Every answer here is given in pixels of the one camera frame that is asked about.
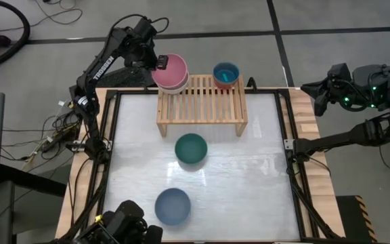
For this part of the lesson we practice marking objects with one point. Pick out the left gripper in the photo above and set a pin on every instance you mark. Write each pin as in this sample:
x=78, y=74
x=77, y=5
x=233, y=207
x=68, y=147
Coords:
x=141, y=44

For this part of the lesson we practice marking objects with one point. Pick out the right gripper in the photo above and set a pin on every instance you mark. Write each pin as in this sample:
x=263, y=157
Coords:
x=342, y=91

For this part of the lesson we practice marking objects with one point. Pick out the large pink bowl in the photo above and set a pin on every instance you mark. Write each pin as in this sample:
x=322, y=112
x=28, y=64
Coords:
x=173, y=71

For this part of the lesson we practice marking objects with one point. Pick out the cream white bowl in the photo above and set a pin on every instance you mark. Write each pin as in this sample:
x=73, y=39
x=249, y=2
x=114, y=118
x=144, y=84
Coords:
x=176, y=91

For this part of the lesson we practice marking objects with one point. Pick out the small cyan plastic bowl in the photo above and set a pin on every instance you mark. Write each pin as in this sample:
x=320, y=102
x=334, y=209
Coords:
x=226, y=74

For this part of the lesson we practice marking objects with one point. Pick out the small orange-red plastic bowl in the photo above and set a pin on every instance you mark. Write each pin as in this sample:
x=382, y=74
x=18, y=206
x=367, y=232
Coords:
x=226, y=86

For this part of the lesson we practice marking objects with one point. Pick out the dark green bowl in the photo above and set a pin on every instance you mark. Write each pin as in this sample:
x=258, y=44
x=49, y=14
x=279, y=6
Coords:
x=191, y=148

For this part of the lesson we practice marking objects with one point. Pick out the large grey-blue bowl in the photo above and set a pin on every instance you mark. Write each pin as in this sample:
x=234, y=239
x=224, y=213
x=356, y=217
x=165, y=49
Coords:
x=172, y=206

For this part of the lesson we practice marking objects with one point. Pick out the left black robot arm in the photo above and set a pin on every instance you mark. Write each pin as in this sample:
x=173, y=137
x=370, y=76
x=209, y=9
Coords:
x=98, y=69

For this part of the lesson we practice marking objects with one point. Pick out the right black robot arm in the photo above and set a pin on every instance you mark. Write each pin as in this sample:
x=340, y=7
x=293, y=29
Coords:
x=334, y=139

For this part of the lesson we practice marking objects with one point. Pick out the wooden slatted shelf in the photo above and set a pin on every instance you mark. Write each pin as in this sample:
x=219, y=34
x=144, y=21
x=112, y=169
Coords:
x=201, y=108

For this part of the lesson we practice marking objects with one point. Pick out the white and yellow plug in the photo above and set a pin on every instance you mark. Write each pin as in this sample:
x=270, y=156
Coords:
x=64, y=103

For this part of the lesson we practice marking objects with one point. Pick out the black power strip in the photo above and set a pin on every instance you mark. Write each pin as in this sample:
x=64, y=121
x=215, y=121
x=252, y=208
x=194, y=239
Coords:
x=59, y=139

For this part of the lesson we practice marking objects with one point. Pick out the black hazard striped mat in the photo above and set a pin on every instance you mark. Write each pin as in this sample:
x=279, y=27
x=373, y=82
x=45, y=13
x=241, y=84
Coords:
x=354, y=217

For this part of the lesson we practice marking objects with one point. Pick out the black desk bar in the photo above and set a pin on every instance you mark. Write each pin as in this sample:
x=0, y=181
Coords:
x=29, y=179

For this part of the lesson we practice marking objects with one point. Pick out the black metal table frame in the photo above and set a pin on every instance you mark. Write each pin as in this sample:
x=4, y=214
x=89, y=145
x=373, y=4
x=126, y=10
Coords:
x=134, y=91

